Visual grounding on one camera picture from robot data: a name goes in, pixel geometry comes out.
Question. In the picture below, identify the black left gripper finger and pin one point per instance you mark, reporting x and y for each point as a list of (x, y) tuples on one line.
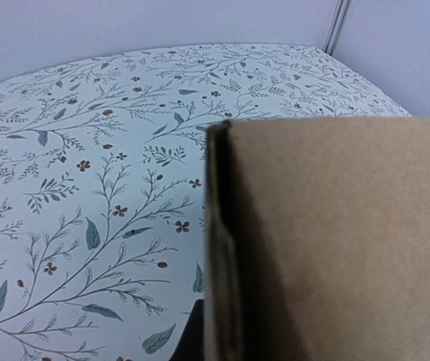
[(190, 347)]

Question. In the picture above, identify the brown cardboard box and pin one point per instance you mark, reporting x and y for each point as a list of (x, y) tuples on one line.
[(318, 239)]

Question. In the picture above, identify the floral patterned table mat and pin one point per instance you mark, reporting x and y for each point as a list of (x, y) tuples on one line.
[(102, 186)]

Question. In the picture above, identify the right aluminium frame post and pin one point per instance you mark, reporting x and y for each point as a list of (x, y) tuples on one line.
[(336, 26)]

